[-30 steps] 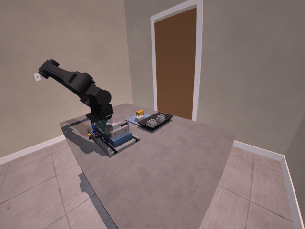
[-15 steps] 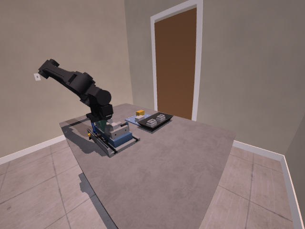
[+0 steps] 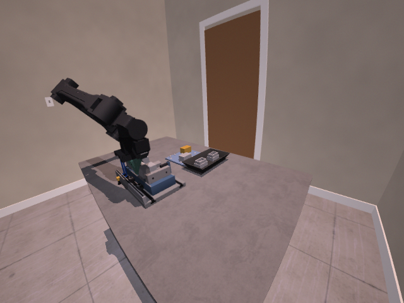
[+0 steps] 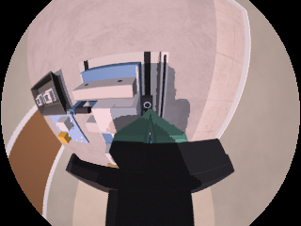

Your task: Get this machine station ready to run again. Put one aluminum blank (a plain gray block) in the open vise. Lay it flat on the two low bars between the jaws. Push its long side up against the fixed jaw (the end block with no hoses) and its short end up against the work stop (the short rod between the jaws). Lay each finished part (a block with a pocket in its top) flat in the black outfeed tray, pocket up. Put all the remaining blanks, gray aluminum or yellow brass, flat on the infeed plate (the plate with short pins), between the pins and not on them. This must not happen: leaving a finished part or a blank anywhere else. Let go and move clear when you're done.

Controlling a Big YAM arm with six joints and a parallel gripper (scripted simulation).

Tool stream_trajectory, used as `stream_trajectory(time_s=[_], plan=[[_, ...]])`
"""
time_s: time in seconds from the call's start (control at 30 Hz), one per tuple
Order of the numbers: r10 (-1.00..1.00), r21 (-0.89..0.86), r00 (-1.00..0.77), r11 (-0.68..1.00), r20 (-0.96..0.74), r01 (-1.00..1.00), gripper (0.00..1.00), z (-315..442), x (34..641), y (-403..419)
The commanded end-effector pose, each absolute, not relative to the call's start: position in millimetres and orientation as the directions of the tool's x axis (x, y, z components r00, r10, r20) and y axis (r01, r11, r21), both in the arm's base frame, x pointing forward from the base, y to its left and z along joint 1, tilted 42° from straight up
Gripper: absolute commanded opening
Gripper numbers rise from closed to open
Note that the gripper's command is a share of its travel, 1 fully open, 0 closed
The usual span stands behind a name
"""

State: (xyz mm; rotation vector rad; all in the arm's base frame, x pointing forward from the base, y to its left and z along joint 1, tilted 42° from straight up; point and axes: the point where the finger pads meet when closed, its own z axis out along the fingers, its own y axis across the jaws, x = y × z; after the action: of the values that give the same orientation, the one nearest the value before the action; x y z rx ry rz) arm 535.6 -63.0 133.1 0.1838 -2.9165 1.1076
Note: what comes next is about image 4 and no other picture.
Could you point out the grey block with pocket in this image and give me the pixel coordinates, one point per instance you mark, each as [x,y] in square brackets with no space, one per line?
[50,95]
[40,100]

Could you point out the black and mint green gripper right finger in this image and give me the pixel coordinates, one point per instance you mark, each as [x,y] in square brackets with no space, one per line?
[162,131]

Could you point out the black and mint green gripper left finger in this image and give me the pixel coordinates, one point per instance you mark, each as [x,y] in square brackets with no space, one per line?
[138,130]

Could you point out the yellow block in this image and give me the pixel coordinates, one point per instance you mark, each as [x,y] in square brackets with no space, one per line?
[64,137]

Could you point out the pale grey rectangular block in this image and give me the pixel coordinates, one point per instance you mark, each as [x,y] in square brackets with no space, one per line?
[113,114]

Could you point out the grey aluminum block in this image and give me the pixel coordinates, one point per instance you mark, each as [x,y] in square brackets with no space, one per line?
[64,123]

